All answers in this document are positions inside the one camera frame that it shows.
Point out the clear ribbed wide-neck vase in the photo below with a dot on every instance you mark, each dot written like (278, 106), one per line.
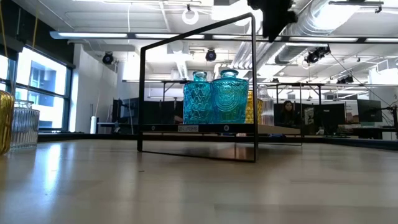
(26, 130)

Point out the teal diamond-pattern glass vase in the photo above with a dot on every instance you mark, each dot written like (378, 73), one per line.
(197, 102)

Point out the clear ribbed glass bottle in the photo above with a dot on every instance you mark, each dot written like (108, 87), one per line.
(267, 109)

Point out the wooden shelf black metal frame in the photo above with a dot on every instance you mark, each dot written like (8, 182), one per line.
(155, 128)

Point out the white cylinder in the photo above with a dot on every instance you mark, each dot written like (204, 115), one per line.
(93, 124)

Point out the black monitor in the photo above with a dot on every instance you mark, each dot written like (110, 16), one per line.
(130, 110)
(370, 110)

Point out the black aluminium table frame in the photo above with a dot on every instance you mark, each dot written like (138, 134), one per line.
(93, 137)

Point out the person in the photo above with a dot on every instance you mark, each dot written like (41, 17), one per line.
(287, 109)

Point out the silver ventilation duct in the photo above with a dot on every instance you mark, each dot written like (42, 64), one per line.
(303, 25)

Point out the large window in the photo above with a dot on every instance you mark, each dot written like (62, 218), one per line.
(46, 93)

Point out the amber ribbed glass vase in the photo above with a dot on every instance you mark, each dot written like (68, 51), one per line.
(5, 124)

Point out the black ceiling spotlight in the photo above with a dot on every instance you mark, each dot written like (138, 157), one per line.
(108, 58)
(315, 56)
(211, 55)
(345, 80)

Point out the overhead led light bar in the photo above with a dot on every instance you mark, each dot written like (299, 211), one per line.
(93, 35)

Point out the teal medallion glass vase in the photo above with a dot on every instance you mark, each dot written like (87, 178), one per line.
(230, 99)

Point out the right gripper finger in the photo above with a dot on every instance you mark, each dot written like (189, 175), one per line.
(271, 35)

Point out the amber textured wide vase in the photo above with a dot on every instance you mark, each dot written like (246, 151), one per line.
(254, 109)

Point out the white shelf label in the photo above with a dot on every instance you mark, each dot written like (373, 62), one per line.
(188, 128)

